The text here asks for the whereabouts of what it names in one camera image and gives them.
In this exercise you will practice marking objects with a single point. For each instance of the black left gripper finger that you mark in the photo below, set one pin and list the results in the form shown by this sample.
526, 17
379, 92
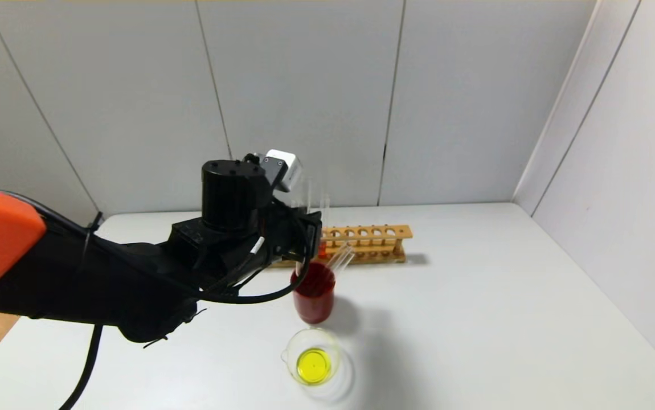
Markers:
299, 266

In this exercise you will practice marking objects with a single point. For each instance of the test tube red liquid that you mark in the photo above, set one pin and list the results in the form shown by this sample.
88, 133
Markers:
325, 250

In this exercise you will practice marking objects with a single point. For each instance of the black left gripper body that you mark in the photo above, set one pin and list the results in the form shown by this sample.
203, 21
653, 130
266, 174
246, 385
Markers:
311, 234

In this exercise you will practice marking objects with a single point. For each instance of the wooden test tube rack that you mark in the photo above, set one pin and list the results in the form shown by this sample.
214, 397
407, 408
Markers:
404, 232

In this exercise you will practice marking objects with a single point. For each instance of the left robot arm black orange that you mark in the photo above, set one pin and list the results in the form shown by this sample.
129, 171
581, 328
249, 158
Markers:
77, 273

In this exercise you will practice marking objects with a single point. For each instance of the empty glass test tube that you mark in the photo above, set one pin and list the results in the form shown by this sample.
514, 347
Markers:
340, 262

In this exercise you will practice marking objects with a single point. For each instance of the test tube bright yellow liquid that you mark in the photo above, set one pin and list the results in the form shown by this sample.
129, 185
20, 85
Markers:
309, 199

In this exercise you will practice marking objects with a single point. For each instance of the red plastic cup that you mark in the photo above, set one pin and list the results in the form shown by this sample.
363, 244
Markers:
313, 310

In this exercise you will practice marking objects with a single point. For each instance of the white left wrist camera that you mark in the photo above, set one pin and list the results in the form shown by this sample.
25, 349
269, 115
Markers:
282, 168

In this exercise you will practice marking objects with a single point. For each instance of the clear glass beaker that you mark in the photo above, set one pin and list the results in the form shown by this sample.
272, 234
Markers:
313, 365

